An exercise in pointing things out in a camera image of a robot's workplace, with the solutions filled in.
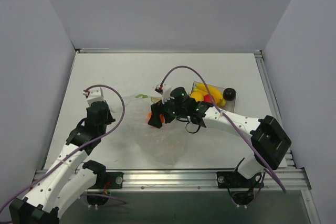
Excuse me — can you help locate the orange fruit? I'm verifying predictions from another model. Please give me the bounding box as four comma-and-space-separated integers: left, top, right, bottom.
147, 113, 165, 129

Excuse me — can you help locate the yellow lemon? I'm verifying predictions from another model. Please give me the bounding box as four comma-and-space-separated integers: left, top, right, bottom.
190, 91, 204, 102

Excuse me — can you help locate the translucent plastic bag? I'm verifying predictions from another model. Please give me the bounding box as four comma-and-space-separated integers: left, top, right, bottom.
112, 94, 190, 167

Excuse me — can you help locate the yellow banana bunch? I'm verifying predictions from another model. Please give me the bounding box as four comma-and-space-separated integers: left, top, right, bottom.
193, 83, 226, 107

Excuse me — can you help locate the dark brown mangosteen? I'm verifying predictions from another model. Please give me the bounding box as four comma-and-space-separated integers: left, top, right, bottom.
223, 88, 237, 101

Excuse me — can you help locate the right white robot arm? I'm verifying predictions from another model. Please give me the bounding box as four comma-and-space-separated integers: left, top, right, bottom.
148, 87, 291, 187

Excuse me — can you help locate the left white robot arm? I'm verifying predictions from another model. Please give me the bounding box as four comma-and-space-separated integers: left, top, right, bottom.
9, 100, 115, 223

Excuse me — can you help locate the clear plastic box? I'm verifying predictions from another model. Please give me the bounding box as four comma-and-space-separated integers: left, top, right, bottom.
190, 81, 237, 112

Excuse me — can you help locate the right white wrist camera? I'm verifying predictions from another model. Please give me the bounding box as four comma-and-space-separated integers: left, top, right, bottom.
155, 84, 172, 104

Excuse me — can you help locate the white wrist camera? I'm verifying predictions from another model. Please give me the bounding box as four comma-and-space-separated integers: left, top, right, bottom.
155, 84, 172, 104
82, 87, 105, 106

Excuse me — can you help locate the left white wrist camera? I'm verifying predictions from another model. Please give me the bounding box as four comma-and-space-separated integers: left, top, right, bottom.
82, 87, 105, 106

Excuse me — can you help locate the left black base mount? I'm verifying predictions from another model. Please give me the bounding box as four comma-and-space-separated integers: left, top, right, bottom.
91, 172, 124, 189

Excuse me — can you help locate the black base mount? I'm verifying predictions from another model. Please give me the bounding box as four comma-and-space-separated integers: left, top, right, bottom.
91, 172, 124, 189
216, 172, 244, 189

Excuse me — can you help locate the aluminium front rail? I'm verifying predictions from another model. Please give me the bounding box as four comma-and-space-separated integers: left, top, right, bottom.
31, 168, 313, 192

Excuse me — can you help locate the aluminium rail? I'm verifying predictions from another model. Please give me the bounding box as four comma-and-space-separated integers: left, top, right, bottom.
254, 49, 297, 168
31, 168, 313, 192

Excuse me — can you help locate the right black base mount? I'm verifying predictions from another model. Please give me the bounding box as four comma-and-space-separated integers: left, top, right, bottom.
216, 172, 244, 189

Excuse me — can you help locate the aluminium right side rail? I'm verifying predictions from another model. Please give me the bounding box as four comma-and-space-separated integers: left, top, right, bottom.
254, 49, 297, 168

